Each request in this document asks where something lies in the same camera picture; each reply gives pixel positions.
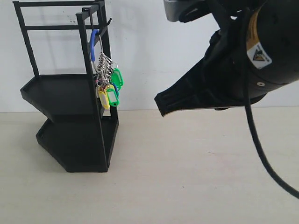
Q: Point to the bunch of coloured key tags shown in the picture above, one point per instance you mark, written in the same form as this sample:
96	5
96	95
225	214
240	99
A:
108	78

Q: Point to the black metal shelf rack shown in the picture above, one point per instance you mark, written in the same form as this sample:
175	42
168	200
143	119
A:
76	132

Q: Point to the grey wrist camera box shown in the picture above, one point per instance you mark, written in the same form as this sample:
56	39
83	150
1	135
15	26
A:
185	10

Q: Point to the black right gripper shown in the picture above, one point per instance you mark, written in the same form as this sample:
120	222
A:
258	52

